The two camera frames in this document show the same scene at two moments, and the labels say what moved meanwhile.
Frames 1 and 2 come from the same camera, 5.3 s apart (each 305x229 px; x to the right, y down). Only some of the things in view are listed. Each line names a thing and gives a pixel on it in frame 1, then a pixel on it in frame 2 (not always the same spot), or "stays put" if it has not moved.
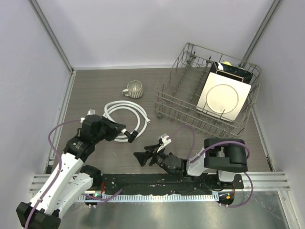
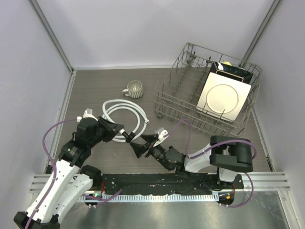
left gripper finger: [118, 126] stays put
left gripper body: [107, 132] stays put
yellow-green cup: [227, 63] stays put
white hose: [144, 120] stays put
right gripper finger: [142, 157] to [139, 149]
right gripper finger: [151, 148] to [149, 138]
